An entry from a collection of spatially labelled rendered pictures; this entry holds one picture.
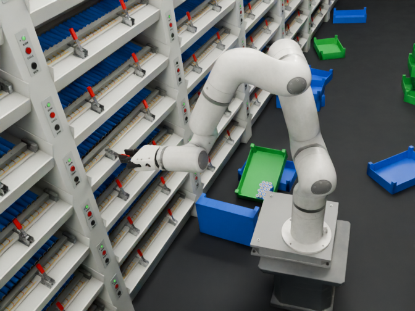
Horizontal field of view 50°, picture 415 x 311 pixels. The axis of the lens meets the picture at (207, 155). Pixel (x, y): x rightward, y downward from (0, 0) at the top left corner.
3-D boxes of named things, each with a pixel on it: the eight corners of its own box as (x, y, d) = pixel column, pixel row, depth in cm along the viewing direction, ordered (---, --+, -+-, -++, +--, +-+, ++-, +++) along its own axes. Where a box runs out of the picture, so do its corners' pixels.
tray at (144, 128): (175, 107, 196) (178, 91, 190) (90, 195, 154) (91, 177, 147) (136, 89, 200) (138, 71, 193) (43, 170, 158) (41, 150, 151)
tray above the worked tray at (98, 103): (167, 66, 184) (172, 37, 175) (73, 149, 142) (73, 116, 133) (126, 47, 188) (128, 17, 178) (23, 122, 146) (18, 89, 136)
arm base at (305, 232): (329, 217, 179) (334, 183, 167) (333, 255, 164) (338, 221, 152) (281, 215, 182) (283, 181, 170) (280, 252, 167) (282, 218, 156)
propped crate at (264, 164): (273, 205, 236) (270, 200, 229) (238, 197, 244) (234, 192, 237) (288, 155, 246) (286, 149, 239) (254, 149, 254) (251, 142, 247)
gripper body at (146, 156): (160, 176, 148) (134, 174, 154) (175, 158, 156) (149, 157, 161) (152, 157, 145) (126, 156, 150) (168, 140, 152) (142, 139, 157)
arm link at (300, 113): (301, 190, 151) (292, 159, 163) (336, 181, 149) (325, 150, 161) (266, 65, 120) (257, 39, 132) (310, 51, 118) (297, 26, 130)
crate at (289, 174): (299, 170, 257) (300, 158, 252) (289, 192, 243) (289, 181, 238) (251, 160, 269) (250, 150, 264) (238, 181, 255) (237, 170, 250)
